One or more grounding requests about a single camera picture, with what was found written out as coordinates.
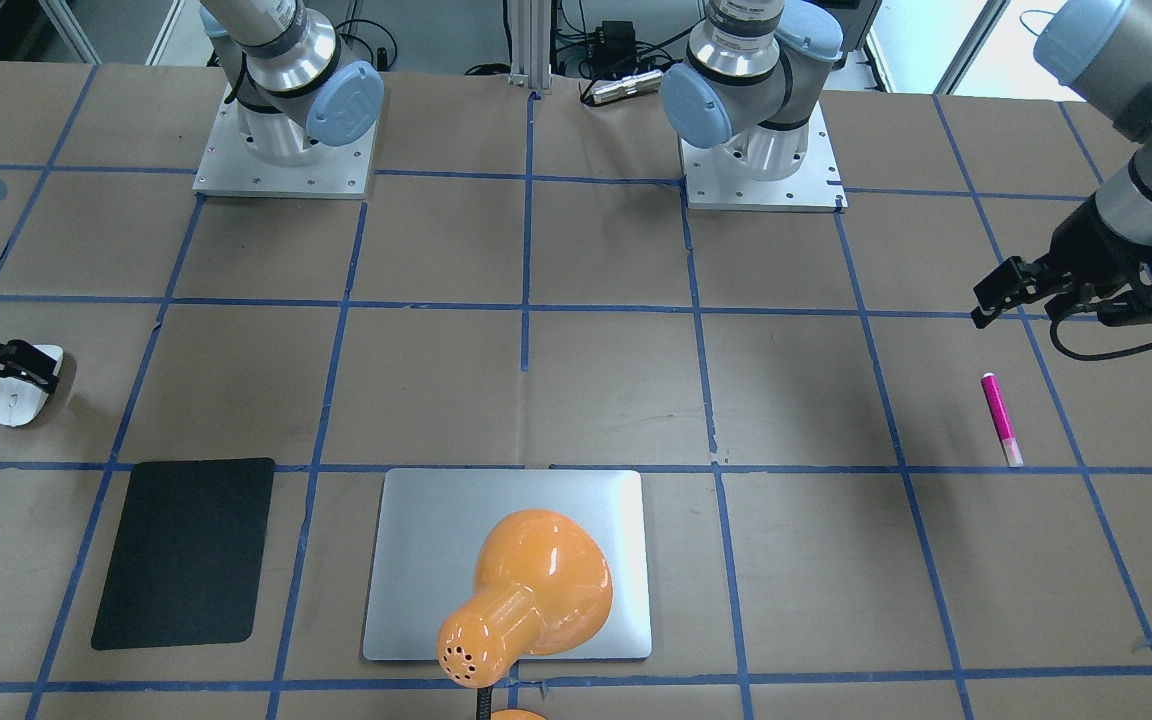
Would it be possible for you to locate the white computer mouse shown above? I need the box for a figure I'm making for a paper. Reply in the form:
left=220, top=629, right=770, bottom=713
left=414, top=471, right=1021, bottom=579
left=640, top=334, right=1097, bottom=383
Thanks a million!
left=0, top=344, right=65, bottom=427

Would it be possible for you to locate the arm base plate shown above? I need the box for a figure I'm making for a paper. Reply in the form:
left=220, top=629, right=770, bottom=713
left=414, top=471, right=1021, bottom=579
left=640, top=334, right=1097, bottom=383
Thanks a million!
left=679, top=104, right=849, bottom=213
left=192, top=100, right=381, bottom=200

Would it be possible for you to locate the silver metal cylinder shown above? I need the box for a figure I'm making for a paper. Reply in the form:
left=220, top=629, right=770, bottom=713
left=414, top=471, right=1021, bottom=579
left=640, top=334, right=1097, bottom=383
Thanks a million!
left=579, top=69, right=664, bottom=108

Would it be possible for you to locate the orange desk lamp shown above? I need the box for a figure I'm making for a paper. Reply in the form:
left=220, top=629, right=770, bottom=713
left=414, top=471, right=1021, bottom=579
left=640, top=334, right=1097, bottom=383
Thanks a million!
left=435, top=509, right=614, bottom=719

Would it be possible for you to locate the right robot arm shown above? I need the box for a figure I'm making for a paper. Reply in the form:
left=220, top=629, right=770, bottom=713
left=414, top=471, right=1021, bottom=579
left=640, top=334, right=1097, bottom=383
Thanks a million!
left=0, top=1, right=387, bottom=407

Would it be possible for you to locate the black mousepad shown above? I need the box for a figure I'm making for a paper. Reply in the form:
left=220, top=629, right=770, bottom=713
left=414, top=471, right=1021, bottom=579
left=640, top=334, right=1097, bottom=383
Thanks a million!
left=90, top=457, right=276, bottom=651

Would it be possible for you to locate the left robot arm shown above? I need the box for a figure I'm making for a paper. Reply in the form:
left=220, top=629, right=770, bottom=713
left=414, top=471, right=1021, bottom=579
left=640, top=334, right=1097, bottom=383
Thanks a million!
left=660, top=1, right=1152, bottom=328

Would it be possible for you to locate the silver laptop notebook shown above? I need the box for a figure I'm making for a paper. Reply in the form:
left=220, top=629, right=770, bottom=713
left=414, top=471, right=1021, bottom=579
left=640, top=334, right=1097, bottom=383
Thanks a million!
left=361, top=468, right=653, bottom=662

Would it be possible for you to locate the aluminium frame post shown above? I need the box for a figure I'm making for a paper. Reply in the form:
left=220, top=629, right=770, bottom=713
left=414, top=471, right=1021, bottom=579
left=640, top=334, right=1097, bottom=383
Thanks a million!
left=503, top=0, right=554, bottom=96

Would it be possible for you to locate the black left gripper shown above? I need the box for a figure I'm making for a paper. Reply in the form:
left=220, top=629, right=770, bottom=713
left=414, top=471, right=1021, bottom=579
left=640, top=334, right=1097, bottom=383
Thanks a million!
left=970, top=199, right=1152, bottom=329

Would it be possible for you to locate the pink marker pen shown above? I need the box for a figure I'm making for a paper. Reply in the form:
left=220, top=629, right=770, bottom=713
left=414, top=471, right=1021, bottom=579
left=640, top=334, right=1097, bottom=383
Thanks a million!
left=980, top=372, right=1025, bottom=468

